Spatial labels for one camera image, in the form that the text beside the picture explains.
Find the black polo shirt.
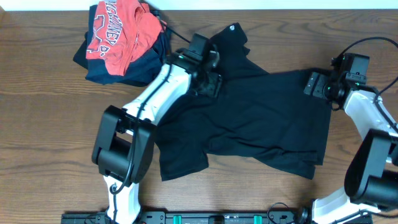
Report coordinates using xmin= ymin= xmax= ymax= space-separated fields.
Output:
xmin=155 ymin=23 xmax=331 ymax=181

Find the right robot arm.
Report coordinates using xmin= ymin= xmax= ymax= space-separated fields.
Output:
xmin=295 ymin=53 xmax=397 ymax=223

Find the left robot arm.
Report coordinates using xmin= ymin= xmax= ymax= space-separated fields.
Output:
xmin=91 ymin=34 xmax=222 ymax=223

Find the navy folded shirt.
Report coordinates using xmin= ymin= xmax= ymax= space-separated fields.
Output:
xmin=73 ymin=5 xmax=170 ymax=87

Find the red printed folded t-shirt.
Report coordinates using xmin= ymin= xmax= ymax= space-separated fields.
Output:
xmin=86 ymin=0 xmax=163 ymax=76

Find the right black cable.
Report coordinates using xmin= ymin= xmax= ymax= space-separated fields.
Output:
xmin=329 ymin=36 xmax=398 ymax=138

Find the black cable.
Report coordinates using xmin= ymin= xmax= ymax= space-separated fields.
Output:
xmin=329 ymin=36 xmax=398 ymax=138
xmin=108 ymin=11 xmax=192 ymax=224

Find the left black cable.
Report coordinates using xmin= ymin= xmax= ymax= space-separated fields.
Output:
xmin=108 ymin=11 xmax=192 ymax=224

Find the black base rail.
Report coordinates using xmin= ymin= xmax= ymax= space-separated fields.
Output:
xmin=60 ymin=211 xmax=373 ymax=224

